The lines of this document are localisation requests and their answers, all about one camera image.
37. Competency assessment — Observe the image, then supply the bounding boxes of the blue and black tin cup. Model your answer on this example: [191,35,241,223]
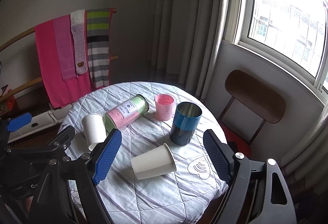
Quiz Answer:
[170,101,202,146]

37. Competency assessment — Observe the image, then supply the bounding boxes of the white paper cup left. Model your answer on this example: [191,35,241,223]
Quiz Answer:
[82,114,107,151]

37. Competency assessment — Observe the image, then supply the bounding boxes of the white paper cup lying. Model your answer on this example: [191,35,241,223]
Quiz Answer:
[131,143,177,180]

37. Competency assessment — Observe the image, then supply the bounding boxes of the pink plastic cup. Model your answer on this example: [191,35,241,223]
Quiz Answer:
[155,94,176,121]

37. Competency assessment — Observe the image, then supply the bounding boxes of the white appliance on floor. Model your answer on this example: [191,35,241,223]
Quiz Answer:
[8,104,72,143]

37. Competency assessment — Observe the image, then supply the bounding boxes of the wooden towel rack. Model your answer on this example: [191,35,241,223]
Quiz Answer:
[1,8,118,100]

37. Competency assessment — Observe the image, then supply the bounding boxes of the green and pink tin can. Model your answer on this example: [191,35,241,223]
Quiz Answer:
[103,94,150,132]

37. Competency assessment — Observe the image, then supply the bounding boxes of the wooden chair with red seat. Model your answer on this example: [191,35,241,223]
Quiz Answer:
[217,70,286,158]

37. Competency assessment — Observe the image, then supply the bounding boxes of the pink towel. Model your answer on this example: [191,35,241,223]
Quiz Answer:
[34,15,95,108]

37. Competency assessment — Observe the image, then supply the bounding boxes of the knitted pink white cloth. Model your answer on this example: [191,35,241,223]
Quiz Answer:
[70,9,87,75]

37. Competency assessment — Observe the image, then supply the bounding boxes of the striped grey green towel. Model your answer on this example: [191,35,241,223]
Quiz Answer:
[86,8,112,88]

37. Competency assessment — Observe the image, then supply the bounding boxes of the grey curtain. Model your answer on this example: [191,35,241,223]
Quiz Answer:
[146,0,255,101]

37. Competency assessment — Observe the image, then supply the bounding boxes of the window with white frame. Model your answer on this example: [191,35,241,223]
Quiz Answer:
[224,0,327,104]

